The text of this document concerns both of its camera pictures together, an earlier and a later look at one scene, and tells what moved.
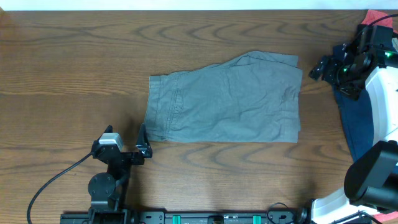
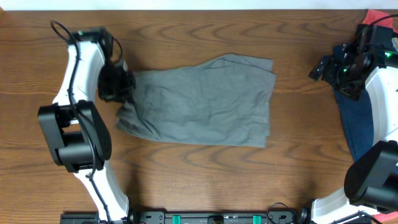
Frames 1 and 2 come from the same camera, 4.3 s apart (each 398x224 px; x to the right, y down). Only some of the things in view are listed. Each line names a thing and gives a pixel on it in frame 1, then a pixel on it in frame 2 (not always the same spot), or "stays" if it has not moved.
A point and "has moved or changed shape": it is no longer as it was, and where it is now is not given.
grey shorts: [254, 98] has moved or changed shape
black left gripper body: [130, 160] → [116, 81]
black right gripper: [334, 65] stays
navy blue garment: [355, 113] stays
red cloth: [372, 15] stays
